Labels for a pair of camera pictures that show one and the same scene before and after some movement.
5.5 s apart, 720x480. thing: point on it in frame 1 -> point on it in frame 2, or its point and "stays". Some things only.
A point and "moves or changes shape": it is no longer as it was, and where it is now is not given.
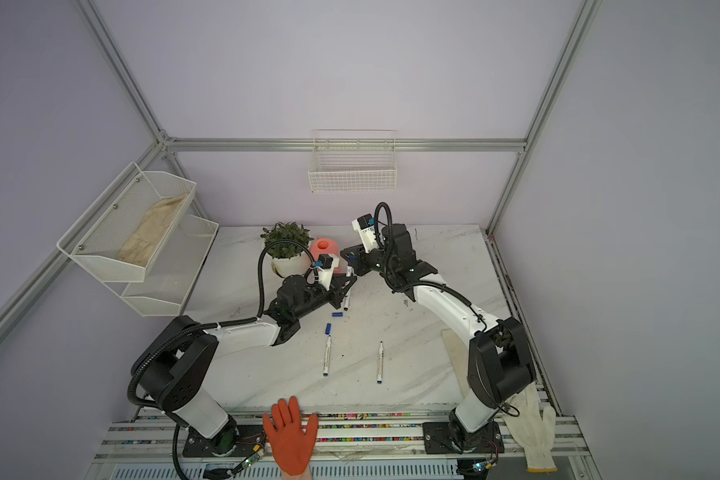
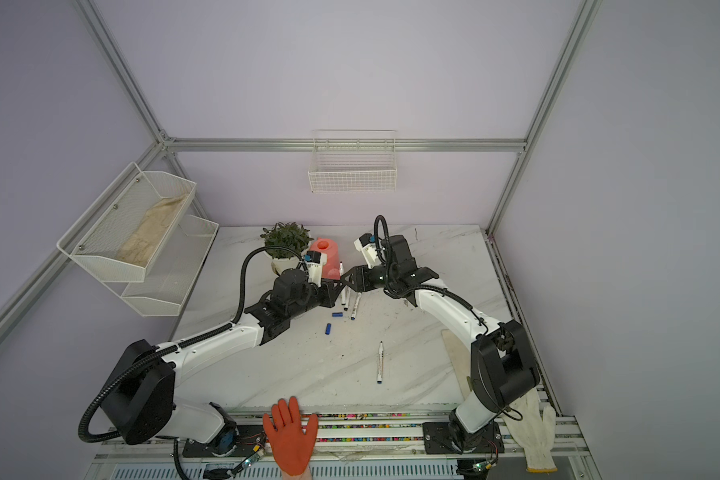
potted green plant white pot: (288, 258) stays
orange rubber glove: (291, 446) stays
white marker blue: (350, 269) -> (353, 316)
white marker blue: (327, 355) moves or changes shape
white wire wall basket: (353, 161) stays
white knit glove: (533, 429) stays
